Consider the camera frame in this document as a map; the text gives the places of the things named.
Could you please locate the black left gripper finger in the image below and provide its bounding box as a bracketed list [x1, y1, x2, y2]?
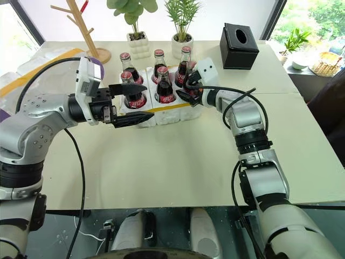
[108, 84, 148, 97]
[112, 112, 155, 128]

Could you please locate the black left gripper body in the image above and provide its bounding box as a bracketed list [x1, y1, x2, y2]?
[88, 90, 118, 125]

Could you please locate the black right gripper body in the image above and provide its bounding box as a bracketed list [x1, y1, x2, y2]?
[183, 69, 203, 106]

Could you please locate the glass cola bottle red cap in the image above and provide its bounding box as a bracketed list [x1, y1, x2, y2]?
[120, 70, 148, 110]
[119, 52, 133, 79]
[174, 46, 193, 88]
[150, 49, 168, 85]
[155, 66, 177, 105]

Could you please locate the white foam crate yellow tape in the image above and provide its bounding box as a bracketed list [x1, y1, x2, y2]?
[118, 65, 203, 130]

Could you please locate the black tissue box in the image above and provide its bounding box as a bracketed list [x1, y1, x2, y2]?
[219, 22, 260, 71]

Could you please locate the white foam box yellow tape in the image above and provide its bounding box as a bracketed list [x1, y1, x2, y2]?
[0, 46, 87, 109]

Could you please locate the palm plant white ribbed pot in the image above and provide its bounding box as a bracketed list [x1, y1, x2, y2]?
[164, 0, 202, 60]

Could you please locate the purple round object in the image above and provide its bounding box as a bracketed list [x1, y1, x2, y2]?
[85, 56, 106, 81]

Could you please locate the round-leaf plant white bubble pot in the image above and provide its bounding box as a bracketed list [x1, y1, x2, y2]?
[106, 0, 158, 60]

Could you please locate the wooden tree-shaped stand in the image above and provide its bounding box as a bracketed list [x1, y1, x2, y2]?
[50, 0, 112, 65]

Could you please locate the purple flat object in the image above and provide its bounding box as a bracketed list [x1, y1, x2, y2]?
[0, 108, 12, 123]

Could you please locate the small green potted plant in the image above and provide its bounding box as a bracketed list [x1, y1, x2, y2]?
[278, 28, 312, 66]

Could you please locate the white bowl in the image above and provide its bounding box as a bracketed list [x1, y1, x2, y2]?
[292, 59, 308, 71]

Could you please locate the dark cabinet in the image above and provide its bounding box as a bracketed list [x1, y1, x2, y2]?
[286, 66, 326, 104]

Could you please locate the white rounded robot leg shell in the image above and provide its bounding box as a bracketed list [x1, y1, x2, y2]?
[189, 207, 223, 259]
[111, 208, 157, 252]

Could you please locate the wicker basket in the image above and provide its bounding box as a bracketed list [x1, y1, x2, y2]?
[308, 51, 343, 78]

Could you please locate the dark rounded robot waist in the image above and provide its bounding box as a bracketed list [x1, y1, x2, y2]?
[88, 246, 217, 259]

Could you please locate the dark-clothed person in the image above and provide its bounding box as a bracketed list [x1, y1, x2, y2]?
[307, 71, 345, 171]

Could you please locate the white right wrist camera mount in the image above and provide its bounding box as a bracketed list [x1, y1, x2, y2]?
[192, 57, 218, 90]

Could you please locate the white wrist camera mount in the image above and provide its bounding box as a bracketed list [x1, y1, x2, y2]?
[192, 57, 218, 90]
[74, 57, 106, 126]

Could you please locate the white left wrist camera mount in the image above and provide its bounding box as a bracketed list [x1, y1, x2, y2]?
[74, 57, 106, 126]

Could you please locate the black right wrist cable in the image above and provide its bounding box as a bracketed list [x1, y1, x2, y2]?
[185, 84, 270, 133]

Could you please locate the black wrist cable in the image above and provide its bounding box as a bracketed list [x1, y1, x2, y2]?
[185, 84, 270, 133]
[15, 57, 83, 113]

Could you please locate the black left elbow cable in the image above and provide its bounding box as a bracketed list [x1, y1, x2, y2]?
[64, 127, 87, 259]

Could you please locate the black elbow cable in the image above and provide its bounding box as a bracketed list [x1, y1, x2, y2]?
[231, 161, 268, 259]
[64, 127, 87, 259]

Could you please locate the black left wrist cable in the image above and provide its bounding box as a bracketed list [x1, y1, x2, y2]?
[15, 57, 83, 113]

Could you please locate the black window frame post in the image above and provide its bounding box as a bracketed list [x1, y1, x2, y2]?
[11, 0, 45, 47]
[258, 0, 288, 42]

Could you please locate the black right elbow cable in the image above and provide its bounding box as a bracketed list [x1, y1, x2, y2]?
[231, 161, 268, 259]

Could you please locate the thin white cable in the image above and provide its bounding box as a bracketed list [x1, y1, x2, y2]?
[73, 215, 106, 244]

